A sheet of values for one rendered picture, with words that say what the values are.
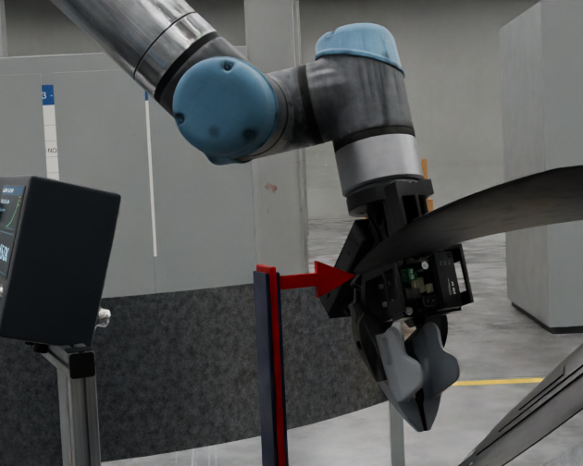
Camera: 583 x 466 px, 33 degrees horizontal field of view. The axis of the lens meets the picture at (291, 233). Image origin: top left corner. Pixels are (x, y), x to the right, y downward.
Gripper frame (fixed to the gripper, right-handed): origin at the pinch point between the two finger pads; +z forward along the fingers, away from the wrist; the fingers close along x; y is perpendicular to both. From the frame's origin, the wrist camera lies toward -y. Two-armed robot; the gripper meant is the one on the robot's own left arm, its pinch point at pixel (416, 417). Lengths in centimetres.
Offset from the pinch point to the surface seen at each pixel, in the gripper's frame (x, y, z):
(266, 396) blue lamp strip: -20.9, 18.0, -3.1
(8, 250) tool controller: -27, -38, -27
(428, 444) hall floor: 178, -303, 15
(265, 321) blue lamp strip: -20.9, 19.8, -7.6
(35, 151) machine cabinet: 75, -568, -216
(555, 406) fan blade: 9.9, 6.6, 1.1
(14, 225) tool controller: -27, -37, -29
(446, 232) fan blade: -6.7, 20.4, -12.1
